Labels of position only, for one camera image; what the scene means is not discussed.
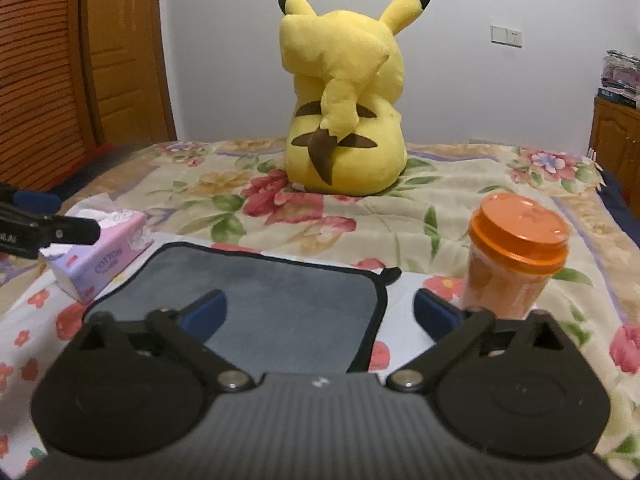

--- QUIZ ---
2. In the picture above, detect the purple and grey towel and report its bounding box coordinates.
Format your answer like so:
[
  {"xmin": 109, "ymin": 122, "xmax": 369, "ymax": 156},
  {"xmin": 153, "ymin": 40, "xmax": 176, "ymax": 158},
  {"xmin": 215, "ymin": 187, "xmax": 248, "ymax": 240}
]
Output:
[{"xmin": 85, "ymin": 243, "xmax": 401, "ymax": 378}]

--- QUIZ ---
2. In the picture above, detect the purple tissue box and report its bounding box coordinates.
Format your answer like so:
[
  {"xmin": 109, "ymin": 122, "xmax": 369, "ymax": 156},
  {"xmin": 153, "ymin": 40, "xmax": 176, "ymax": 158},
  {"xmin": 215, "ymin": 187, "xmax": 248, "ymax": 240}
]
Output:
[{"xmin": 40, "ymin": 208, "xmax": 152, "ymax": 304}]

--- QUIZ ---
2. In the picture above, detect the white strawberry print sheet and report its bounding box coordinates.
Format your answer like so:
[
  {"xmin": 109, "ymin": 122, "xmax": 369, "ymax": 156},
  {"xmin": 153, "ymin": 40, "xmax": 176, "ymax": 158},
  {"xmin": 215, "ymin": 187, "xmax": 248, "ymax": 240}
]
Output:
[{"xmin": 0, "ymin": 231, "xmax": 482, "ymax": 476}]

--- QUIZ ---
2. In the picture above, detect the orange lidded cup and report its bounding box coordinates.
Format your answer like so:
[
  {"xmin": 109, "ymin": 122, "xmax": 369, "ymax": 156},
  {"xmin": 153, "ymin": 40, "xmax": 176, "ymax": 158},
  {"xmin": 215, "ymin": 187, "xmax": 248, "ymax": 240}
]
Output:
[{"xmin": 459, "ymin": 193, "xmax": 570, "ymax": 320}]

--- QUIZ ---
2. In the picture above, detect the floral beige blanket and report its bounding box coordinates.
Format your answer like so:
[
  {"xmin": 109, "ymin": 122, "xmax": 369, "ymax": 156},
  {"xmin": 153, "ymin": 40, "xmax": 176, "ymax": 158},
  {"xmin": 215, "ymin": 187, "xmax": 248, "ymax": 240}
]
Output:
[{"xmin": 0, "ymin": 138, "xmax": 640, "ymax": 480}]

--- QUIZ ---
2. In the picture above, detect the wooden slatted wardrobe door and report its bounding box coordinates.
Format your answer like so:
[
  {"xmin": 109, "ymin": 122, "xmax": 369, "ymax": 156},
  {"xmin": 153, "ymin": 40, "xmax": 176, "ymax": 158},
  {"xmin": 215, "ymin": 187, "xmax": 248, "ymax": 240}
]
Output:
[{"xmin": 1, "ymin": 0, "xmax": 177, "ymax": 191}]

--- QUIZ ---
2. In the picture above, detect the yellow Pikachu plush toy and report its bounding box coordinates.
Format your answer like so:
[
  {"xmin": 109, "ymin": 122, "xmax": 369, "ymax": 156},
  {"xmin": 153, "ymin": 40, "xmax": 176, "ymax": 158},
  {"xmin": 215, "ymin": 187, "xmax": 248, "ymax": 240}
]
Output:
[{"xmin": 279, "ymin": 0, "xmax": 431, "ymax": 197}]

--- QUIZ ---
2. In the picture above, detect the wooden sideboard cabinet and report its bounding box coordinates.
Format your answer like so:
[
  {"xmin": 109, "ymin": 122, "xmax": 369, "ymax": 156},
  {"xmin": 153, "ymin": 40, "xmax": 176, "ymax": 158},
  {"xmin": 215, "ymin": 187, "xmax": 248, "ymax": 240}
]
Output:
[{"xmin": 589, "ymin": 96, "xmax": 640, "ymax": 217}]

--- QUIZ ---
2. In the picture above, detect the stacked clutter on cabinet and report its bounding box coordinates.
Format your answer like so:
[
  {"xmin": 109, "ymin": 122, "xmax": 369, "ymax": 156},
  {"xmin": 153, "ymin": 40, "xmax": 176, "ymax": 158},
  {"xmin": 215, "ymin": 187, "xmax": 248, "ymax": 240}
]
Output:
[{"xmin": 598, "ymin": 50, "xmax": 640, "ymax": 110}]

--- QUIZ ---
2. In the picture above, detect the white wall switch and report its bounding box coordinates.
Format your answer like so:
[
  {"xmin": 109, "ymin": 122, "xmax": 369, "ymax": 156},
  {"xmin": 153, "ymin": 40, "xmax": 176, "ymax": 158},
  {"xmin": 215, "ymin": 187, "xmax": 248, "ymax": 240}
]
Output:
[{"xmin": 490, "ymin": 25, "xmax": 523, "ymax": 48}]

